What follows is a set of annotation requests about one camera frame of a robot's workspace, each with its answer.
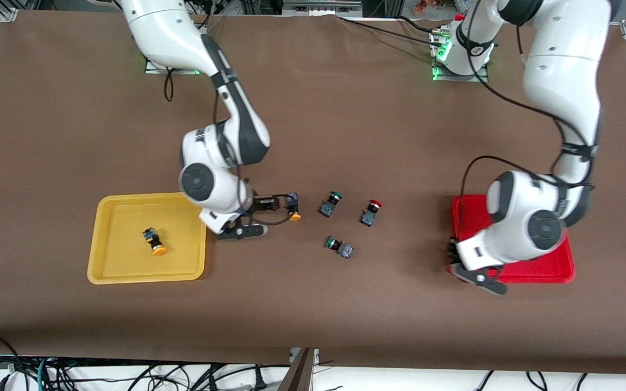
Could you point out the green push button switch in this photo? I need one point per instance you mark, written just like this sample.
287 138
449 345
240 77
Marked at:
326 208
345 251

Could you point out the brown table mat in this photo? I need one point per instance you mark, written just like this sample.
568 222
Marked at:
345 136

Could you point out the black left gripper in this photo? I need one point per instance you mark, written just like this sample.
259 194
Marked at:
452 251

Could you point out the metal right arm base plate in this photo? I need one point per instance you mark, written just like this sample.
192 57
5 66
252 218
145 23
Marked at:
155 68

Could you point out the red push button switch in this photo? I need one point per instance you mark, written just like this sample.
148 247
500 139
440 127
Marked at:
368 219

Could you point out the white metal bracket plate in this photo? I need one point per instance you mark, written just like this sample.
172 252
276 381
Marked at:
317 355

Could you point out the yellow push button switch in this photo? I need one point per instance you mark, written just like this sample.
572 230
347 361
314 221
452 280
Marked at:
294 216
156 248

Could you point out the yellow plastic tray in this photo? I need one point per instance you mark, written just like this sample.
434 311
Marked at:
123 260

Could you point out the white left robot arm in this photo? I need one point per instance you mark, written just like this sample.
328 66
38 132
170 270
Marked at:
514 217

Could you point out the red plastic tray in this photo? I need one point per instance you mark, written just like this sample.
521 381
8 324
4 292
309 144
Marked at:
557 266

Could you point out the metal frame rail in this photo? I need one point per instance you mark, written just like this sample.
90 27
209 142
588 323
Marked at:
318 8

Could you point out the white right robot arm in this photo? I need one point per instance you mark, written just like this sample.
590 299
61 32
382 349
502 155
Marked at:
220 184

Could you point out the brown metal beam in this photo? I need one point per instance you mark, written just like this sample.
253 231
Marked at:
299 374

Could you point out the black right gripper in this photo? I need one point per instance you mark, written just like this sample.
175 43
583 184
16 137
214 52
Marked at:
264 205

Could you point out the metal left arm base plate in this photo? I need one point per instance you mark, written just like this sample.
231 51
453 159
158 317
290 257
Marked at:
454 77

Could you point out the black power plug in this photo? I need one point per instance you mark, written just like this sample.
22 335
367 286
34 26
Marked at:
260 380

